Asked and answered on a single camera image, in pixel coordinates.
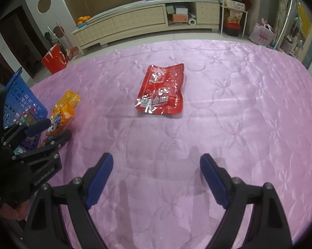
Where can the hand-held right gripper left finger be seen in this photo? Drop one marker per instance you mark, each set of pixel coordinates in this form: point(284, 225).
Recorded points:
point(98, 180)

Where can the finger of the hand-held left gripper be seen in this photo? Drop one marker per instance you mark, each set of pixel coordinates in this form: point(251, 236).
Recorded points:
point(54, 141)
point(37, 127)

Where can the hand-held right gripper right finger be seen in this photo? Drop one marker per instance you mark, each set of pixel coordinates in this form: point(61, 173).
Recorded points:
point(214, 180)

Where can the small orange cartoon packet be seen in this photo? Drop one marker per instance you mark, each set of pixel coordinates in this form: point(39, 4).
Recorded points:
point(51, 132)

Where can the blue plastic basket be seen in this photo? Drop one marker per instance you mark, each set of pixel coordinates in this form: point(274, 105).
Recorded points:
point(21, 96)

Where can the orange snack packet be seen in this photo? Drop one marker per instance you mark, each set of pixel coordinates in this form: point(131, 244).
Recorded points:
point(69, 102)

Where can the red foil snack packet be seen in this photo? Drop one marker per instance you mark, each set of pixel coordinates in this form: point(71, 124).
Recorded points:
point(161, 90)

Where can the person's left hand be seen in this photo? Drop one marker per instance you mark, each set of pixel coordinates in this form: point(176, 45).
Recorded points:
point(13, 181)

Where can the pink quilted blanket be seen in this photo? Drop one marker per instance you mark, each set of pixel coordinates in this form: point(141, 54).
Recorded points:
point(197, 134)

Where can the red paper bag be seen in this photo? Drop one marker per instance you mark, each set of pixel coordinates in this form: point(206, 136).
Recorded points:
point(54, 59)

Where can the pile of oranges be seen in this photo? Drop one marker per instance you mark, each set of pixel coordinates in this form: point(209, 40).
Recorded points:
point(83, 20)

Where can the beige low cabinet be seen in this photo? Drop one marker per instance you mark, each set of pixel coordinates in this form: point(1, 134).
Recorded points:
point(135, 19)

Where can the white shopping bag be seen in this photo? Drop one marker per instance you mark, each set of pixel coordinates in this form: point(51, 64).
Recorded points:
point(262, 35)

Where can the white tape roll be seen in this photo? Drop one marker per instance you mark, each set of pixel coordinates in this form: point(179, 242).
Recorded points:
point(192, 22)

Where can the orange box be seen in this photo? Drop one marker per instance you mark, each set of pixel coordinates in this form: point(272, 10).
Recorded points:
point(180, 18)

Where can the white metal rack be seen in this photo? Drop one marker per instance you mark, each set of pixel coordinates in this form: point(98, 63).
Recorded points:
point(222, 10)

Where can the blue and white box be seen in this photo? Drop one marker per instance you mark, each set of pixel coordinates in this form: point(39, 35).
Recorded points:
point(181, 10)

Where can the white carton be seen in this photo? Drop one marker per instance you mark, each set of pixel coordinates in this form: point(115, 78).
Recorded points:
point(235, 4)

